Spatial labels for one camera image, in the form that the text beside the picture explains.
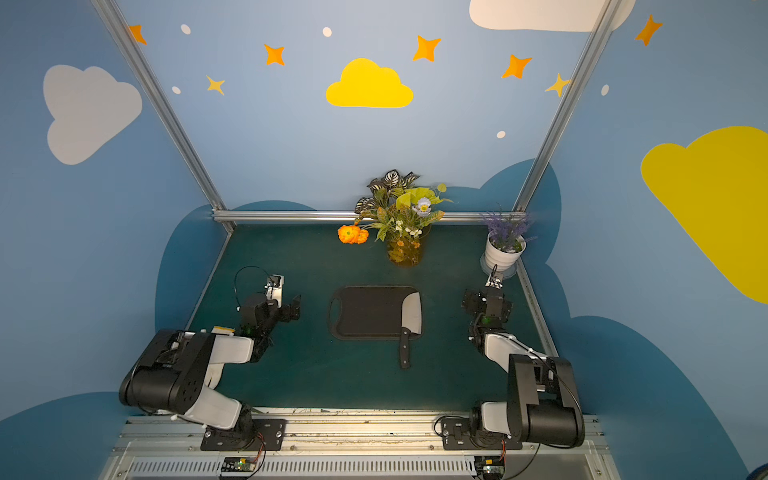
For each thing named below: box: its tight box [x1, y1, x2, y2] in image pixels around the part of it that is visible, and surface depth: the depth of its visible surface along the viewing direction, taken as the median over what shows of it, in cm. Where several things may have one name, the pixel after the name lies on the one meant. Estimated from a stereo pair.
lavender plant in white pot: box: [482, 203, 537, 271], surface depth 103 cm
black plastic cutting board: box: [333, 285, 423, 339], surface depth 101 cm
